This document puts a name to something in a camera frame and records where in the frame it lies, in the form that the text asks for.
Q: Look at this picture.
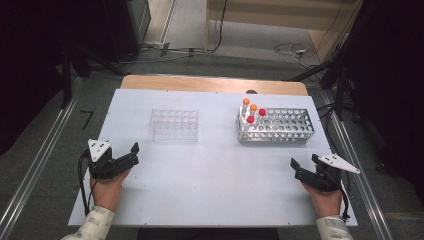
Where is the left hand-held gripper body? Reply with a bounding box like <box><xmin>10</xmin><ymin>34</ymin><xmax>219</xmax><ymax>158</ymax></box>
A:
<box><xmin>87</xmin><ymin>138</ymin><xmax>132</xmax><ymax>180</ymax></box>

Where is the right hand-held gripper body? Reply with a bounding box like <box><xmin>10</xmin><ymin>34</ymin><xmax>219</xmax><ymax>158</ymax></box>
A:
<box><xmin>293</xmin><ymin>153</ymin><xmax>362</xmax><ymax>193</ymax></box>

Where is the metal tube rack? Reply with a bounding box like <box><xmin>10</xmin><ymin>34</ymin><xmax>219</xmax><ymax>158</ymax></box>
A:
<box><xmin>235</xmin><ymin>106</ymin><xmax>316</xmax><ymax>145</ymax></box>

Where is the clear acrylic tube rack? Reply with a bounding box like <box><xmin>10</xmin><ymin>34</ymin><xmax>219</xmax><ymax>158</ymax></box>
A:
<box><xmin>149</xmin><ymin>108</ymin><xmax>200</xmax><ymax>143</ymax></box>

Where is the person's right hand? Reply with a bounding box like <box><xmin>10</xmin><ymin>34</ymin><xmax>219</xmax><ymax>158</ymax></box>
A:
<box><xmin>301</xmin><ymin>181</ymin><xmax>344</xmax><ymax>218</ymax></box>

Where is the person's left hand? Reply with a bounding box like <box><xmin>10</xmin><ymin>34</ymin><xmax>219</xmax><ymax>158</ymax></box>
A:
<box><xmin>89</xmin><ymin>168</ymin><xmax>132</xmax><ymax>213</ymax></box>

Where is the black stand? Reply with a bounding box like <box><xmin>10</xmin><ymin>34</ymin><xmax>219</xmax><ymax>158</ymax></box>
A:
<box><xmin>59</xmin><ymin>41</ymin><xmax>129</xmax><ymax>110</ymax></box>
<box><xmin>289</xmin><ymin>49</ymin><xmax>356</xmax><ymax>122</ymax></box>

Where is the power strip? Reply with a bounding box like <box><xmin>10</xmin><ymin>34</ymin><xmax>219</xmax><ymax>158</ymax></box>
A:
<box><xmin>141</xmin><ymin>41</ymin><xmax>171</xmax><ymax>51</ymax></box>

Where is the dark grey cabinet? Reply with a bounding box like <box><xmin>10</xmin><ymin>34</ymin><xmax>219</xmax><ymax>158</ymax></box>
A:
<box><xmin>101</xmin><ymin>0</ymin><xmax>152</xmax><ymax>64</ymax></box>

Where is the light wooden furniture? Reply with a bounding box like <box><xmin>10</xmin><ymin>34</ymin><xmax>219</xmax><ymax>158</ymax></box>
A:
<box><xmin>204</xmin><ymin>0</ymin><xmax>365</xmax><ymax>64</ymax></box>

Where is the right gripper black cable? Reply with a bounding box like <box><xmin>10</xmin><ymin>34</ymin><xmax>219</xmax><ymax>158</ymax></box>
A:
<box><xmin>328</xmin><ymin>169</ymin><xmax>352</xmax><ymax>221</ymax></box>

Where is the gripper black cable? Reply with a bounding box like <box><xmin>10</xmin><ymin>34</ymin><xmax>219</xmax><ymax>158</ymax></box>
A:
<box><xmin>328</xmin><ymin>169</ymin><xmax>352</xmax><ymax>221</ymax></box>
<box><xmin>77</xmin><ymin>149</ymin><xmax>101</xmax><ymax>217</ymax></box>

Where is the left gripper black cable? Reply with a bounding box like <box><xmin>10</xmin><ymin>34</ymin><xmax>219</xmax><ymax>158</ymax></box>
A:
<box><xmin>77</xmin><ymin>149</ymin><xmax>101</xmax><ymax>217</ymax></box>

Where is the aluminium floor rail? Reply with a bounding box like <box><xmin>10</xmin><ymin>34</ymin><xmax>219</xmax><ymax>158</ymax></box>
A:
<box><xmin>319</xmin><ymin>89</ymin><xmax>396</xmax><ymax>240</ymax></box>
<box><xmin>0</xmin><ymin>77</ymin><xmax>84</xmax><ymax>240</ymax></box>

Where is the white floor cable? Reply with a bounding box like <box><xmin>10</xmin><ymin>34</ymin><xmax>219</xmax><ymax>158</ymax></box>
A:
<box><xmin>273</xmin><ymin>42</ymin><xmax>312</xmax><ymax>66</ymax></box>

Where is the black hanging cable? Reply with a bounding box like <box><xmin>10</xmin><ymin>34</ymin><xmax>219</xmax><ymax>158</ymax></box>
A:
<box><xmin>205</xmin><ymin>0</ymin><xmax>230</xmax><ymax>54</ymax></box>

